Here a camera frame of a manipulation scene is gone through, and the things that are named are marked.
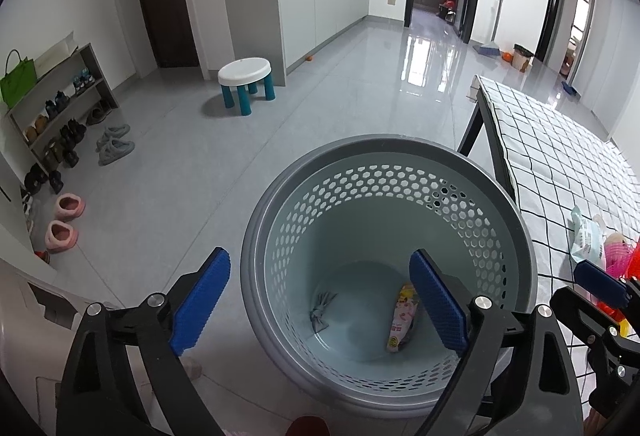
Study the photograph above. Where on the broom with blue dustpan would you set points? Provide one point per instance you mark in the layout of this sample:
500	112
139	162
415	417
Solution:
487	48

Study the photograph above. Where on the white checked tablecloth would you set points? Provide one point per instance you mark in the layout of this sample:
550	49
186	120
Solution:
550	156

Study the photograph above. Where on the red toy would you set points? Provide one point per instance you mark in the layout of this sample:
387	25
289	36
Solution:
448	1

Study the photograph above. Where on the pink snack packet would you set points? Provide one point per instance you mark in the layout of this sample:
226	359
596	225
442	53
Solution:
400	321

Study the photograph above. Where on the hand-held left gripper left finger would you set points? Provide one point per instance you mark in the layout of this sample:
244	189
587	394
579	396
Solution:
200	301

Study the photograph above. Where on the pink fuzzy slipper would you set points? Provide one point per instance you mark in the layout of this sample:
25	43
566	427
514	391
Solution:
61	236
69	207

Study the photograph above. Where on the grey perforated plastic basket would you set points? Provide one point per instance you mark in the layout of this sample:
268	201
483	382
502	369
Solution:
360	296

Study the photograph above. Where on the white paper bag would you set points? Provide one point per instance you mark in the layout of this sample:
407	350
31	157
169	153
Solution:
55	54

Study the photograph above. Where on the wicker waste bin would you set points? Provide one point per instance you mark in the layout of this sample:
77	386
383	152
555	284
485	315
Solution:
522	61

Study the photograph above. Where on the black bedroom door frame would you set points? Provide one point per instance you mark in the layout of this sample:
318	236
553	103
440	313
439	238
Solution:
552	16

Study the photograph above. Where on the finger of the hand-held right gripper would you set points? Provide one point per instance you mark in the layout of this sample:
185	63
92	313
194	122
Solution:
575	311
597	278

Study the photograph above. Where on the black metal table frame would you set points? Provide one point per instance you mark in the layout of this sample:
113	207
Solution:
492	136

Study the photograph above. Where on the light blue wipes packet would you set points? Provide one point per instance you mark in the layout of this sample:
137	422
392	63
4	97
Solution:
587	241

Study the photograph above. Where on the green tote bag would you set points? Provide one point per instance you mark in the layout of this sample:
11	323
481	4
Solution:
17	84

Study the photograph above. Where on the white and teal stool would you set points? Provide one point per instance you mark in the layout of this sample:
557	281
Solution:
245	70

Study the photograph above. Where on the grey knit shoe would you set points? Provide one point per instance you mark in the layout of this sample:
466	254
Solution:
117	152
114	134

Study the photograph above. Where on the pink plastic shuttlecock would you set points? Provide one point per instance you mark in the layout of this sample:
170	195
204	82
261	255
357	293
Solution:
617	261

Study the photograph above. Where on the grey crumpled scrap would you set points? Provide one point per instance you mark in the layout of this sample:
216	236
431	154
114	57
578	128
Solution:
320	316

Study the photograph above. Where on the group of dark shoes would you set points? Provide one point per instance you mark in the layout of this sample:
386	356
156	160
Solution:
67	136

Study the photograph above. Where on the grey sideboard cabinet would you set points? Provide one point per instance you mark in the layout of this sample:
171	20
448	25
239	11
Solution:
300	6

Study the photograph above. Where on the grey shoe rack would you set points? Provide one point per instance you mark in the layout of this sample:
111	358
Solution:
100	71

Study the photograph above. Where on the dark red round object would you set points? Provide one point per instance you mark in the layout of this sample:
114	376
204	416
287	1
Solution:
308	427

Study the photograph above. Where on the red snack packet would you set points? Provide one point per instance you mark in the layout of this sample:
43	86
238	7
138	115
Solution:
634	261

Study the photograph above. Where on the white furniture piece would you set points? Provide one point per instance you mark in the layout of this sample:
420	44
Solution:
20	306

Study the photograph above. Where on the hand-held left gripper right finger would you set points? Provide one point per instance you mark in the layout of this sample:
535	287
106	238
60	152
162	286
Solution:
440	301

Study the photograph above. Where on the small blue floor object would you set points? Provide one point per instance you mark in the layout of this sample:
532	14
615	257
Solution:
570	89

